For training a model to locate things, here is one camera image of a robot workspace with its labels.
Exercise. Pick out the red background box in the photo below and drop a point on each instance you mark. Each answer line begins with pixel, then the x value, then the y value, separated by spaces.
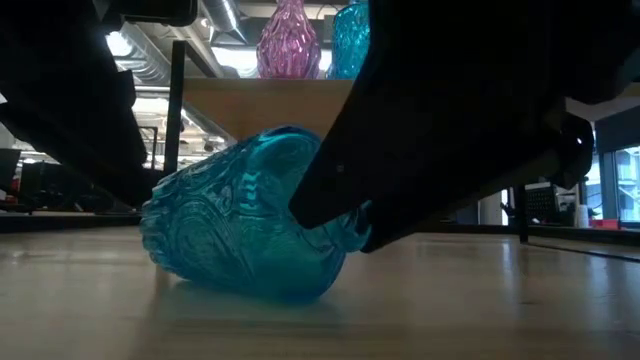
pixel 605 224

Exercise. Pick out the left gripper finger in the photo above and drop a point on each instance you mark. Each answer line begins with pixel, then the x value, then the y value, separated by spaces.
pixel 125 175

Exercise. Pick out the black background frame rig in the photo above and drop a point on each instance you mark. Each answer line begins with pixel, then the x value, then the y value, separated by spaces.
pixel 153 145

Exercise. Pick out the black aluminium table frame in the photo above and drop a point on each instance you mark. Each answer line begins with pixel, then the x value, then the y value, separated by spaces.
pixel 60 221

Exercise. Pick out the pink lobed flared-rim vase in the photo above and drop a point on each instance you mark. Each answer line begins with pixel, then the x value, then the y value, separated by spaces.
pixel 288 45

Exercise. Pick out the blue embossed glass vase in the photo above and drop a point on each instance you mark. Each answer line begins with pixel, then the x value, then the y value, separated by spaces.
pixel 225 235

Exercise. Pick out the white background cup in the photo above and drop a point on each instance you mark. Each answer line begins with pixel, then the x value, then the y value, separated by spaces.
pixel 581 216

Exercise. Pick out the blue narrow-neck glass vase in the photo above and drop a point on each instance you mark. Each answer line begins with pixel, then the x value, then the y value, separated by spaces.
pixel 350 42

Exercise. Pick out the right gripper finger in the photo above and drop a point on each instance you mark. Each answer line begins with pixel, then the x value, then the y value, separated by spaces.
pixel 450 200
pixel 390 150

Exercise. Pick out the silver ceiling air duct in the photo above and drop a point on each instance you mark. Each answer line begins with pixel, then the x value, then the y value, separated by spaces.
pixel 145 55

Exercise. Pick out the wooden shelf black metal legs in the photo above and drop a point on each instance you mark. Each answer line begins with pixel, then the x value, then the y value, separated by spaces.
pixel 250 105

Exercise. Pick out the black mesh background chair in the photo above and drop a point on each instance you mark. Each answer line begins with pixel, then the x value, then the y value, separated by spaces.
pixel 542 202

